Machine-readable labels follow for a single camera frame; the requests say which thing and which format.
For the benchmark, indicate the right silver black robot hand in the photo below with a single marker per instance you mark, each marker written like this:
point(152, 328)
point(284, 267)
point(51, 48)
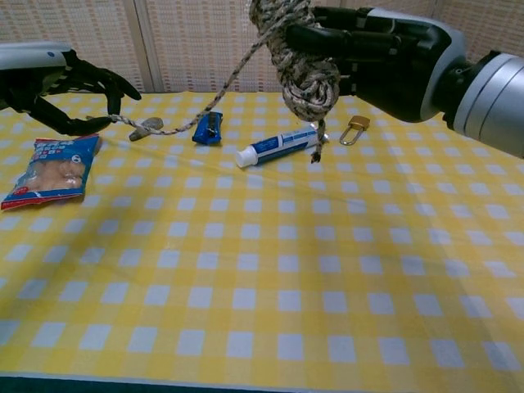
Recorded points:
point(401, 61)

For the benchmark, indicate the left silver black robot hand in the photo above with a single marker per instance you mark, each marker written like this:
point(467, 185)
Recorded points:
point(24, 82)

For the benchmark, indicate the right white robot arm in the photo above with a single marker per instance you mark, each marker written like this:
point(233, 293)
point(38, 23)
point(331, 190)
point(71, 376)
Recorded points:
point(495, 102)

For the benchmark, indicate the blue red snack bag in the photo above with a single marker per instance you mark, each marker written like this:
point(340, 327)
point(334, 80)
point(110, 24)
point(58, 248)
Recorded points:
point(53, 172)

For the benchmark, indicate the grey correction tape dispenser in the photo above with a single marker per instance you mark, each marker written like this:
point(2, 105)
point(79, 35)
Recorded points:
point(153, 121)

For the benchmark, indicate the white blue toothpaste tube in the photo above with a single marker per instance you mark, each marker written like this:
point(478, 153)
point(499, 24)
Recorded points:
point(282, 143)

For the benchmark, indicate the woven folding screen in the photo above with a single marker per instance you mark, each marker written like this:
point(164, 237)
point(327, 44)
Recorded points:
point(196, 41)

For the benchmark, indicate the blue snack packet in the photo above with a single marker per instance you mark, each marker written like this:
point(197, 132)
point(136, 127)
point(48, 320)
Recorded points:
point(206, 131)

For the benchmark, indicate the yellow white checked tablecloth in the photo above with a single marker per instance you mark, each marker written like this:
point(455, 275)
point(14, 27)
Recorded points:
point(262, 286)

